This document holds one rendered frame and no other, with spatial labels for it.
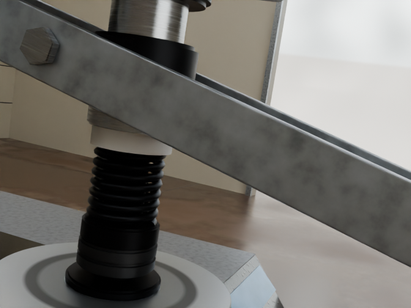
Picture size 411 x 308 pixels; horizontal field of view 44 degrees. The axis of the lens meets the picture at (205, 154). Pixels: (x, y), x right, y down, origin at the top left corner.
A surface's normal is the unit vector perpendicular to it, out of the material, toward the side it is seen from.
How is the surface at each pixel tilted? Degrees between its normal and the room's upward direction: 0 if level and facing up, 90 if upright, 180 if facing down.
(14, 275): 0
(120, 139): 90
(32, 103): 90
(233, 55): 90
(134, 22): 90
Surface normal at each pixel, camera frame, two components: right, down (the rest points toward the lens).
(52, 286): 0.15, -0.98
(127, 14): -0.37, 0.06
